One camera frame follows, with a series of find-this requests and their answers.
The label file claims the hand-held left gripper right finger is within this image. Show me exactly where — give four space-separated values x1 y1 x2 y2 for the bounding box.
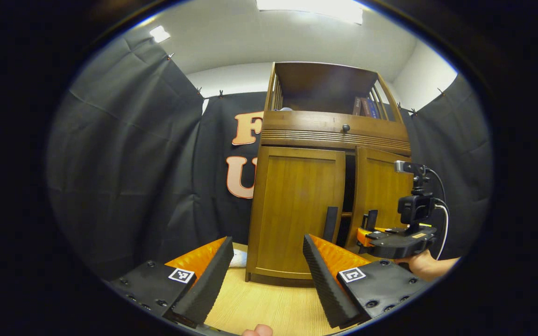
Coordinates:
302 233 438 329

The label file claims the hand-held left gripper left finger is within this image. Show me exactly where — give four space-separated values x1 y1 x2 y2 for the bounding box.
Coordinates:
103 237 235 329

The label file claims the wooden shoe cabinet door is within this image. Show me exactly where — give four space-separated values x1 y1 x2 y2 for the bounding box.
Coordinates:
345 146 413 262
247 146 346 280

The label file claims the wooden double-door shoe cabinet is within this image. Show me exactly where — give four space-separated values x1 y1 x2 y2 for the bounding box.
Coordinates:
246 62 413 287

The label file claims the black backdrop cloth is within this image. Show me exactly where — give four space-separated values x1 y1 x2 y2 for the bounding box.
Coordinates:
47 37 493 280

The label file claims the large ceiling light panel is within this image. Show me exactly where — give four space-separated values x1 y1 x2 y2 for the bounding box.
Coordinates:
256 0 364 25

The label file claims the small ceiling light panel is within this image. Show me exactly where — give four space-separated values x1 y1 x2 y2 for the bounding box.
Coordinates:
149 25 171 43

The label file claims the white cable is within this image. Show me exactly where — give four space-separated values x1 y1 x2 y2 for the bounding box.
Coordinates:
435 203 450 260

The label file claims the black cable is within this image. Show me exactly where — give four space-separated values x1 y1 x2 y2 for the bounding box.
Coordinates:
425 168 447 204

